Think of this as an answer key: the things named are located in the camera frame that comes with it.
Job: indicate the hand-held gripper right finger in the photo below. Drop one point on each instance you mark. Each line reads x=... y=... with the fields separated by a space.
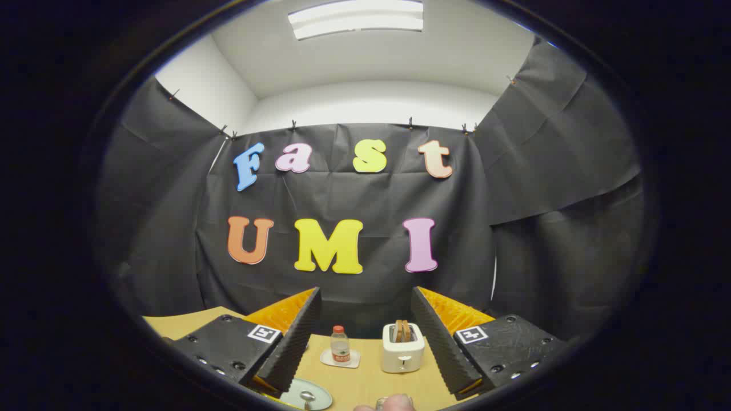
x=435 y=342

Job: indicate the black backdrop cloth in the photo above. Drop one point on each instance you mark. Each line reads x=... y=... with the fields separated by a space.
x=342 y=194

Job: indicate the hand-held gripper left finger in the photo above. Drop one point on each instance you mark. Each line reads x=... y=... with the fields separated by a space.
x=297 y=342

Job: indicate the white toaster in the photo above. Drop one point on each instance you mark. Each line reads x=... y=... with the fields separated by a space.
x=400 y=355

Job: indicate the toasted bread slice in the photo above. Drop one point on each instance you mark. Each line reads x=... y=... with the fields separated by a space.
x=406 y=331
x=398 y=331

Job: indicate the clear water bottle red cap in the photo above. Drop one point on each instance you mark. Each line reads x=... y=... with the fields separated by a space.
x=340 y=348

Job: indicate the white square coaster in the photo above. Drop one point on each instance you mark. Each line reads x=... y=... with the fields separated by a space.
x=354 y=361

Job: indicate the ceiling light panel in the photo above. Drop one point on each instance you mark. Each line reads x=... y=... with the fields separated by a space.
x=354 y=17

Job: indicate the pale green plate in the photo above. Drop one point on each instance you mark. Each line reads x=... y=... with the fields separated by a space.
x=321 y=395

